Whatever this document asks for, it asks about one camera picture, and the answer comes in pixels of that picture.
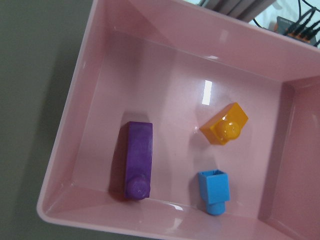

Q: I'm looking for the purple wedge block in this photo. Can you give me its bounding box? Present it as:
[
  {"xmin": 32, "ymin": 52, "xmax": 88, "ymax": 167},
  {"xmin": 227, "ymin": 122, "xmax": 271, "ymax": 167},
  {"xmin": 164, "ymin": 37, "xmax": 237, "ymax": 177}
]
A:
[{"xmin": 124, "ymin": 121, "xmax": 153, "ymax": 200}]

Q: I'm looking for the orange wedge block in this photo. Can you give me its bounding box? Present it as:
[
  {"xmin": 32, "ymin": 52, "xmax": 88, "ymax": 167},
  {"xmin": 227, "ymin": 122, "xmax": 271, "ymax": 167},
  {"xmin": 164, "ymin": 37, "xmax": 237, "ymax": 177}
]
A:
[{"xmin": 199, "ymin": 102, "xmax": 249, "ymax": 145}]

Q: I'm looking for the small blue block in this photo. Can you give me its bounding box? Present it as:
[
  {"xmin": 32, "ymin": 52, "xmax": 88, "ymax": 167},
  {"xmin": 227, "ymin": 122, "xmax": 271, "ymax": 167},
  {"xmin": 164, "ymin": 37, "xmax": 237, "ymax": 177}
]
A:
[{"xmin": 197, "ymin": 169, "xmax": 230, "ymax": 216}]

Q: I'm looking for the pink plastic box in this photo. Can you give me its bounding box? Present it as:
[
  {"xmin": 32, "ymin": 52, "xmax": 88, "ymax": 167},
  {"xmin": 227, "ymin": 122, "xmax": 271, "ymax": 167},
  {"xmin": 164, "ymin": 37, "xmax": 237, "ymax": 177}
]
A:
[{"xmin": 37, "ymin": 0, "xmax": 320, "ymax": 240}]

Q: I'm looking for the orange terminal block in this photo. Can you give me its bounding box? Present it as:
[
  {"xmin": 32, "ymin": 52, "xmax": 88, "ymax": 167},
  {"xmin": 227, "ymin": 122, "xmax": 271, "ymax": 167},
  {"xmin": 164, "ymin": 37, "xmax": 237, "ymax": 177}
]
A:
[{"xmin": 273, "ymin": 16, "xmax": 320, "ymax": 47}]

